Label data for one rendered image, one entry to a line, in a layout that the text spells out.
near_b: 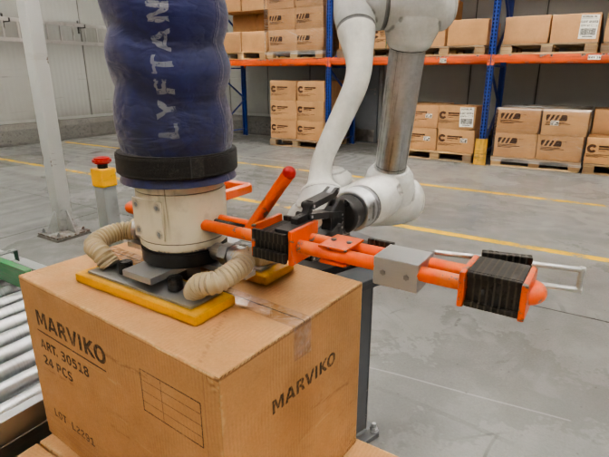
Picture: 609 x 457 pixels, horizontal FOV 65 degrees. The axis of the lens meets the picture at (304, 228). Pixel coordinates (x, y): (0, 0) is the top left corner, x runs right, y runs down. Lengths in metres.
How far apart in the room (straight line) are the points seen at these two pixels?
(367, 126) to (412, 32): 8.58
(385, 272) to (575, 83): 8.46
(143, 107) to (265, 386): 0.50
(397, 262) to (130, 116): 0.50
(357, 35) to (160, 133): 0.62
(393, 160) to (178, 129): 0.84
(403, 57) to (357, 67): 0.22
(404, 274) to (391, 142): 0.84
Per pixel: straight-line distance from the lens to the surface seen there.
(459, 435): 2.12
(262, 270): 0.97
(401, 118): 1.46
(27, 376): 1.59
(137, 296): 0.92
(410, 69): 1.42
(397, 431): 2.08
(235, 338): 0.79
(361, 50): 1.25
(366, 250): 0.76
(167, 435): 0.89
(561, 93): 9.10
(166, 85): 0.84
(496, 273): 0.67
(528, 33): 7.86
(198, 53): 0.86
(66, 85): 11.72
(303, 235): 0.79
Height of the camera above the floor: 1.35
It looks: 18 degrees down
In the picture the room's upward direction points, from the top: straight up
